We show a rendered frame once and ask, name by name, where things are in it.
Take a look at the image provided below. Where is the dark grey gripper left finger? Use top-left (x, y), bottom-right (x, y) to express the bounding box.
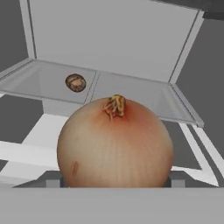
top-left (12, 171), bottom-right (67, 189)

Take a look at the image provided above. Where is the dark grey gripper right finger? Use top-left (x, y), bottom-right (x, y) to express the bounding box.
top-left (165, 171), bottom-right (219, 189)

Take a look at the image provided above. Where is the yellow-brown onion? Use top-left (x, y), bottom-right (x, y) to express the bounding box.
top-left (56, 94), bottom-right (175, 189)

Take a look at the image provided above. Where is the brown potato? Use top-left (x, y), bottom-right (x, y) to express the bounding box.
top-left (65, 73), bottom-right (88, 94)

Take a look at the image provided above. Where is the glass fridge shelf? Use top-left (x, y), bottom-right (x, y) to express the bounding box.
top-left (0, 58), bottom-right (205, 129)

